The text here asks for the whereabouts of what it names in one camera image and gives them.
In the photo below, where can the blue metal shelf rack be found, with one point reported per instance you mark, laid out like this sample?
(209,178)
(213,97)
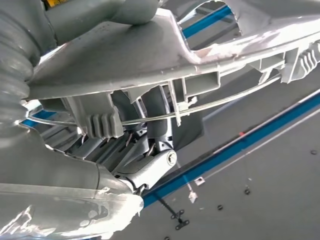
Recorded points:
(225,150)

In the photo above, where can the black ceiling bracket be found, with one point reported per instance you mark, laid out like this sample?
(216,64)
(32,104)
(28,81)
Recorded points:
(180,222)

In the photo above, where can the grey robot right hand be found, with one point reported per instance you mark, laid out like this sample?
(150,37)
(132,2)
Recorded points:
(50,192)

